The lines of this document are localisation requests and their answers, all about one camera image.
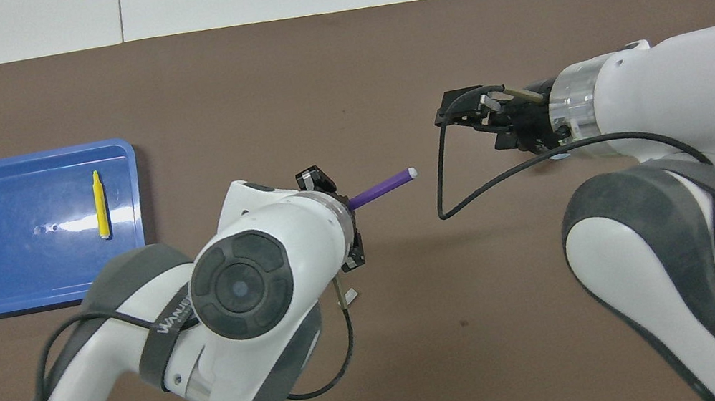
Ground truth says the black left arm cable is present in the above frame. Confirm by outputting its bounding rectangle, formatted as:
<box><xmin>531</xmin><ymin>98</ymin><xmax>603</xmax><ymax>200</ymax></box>
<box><xmin>26</xmin><ymin>268</ymin><xmax>365</xmax><ymax>401</ymax></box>

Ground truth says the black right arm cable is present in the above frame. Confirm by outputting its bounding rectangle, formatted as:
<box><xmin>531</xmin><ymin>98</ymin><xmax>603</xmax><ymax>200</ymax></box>
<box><xmin>419</xmin><ymin>49</ymin><xmax>715</xmax><ymax>319</ymax></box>

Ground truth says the brown table mat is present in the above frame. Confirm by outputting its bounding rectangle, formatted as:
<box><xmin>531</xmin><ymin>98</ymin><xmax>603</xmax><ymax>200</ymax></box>
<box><xmin>0</xmin><ymin>0</ymin><xmax>715</xmax><ymax>401</ymax></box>

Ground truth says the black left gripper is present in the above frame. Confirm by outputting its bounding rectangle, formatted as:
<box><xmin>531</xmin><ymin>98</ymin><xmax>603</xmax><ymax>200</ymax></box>
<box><xmin>294</xmin><ymin>160</ymin><xmax>370</xmax><ymax>279</ymax></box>

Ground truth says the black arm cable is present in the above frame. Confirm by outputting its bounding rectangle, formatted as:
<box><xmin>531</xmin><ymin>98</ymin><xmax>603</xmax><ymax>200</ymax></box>
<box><xmin>419</xmin><ymin>49</ymin><xmax>715</xmax><ymax>319</ymax></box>
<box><xmin>26</xmin><ymin>268</ymin><xmax>365</xmax><ymax>401</ymax></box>

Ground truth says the yellow pen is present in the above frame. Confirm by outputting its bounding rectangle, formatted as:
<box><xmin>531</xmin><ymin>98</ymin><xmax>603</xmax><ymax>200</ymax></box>
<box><xmin>88</xmin><ymin>169</ymin><xmax>115</xmax><ymax>241</ymax></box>

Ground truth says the purple pen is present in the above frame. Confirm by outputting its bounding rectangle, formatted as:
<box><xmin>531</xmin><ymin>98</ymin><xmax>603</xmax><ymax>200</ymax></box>
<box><xmin>345</xmin><ymin>165</ymin><xmax>423</xmax><ymax>211</ymax></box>

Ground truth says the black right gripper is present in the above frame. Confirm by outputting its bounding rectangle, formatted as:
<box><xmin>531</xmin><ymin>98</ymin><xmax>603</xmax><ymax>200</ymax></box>
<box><xmin>431</xmin><ymin>72</ymin><xmax>571</xmax><ymax>168</ymax></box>

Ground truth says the blue plastic tray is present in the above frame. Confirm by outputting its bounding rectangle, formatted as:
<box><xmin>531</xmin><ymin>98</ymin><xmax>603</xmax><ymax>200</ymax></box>
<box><xmin>0</xmin><ymin>135</ymin><xmax>159</xmax><ymax>317</ymax></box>

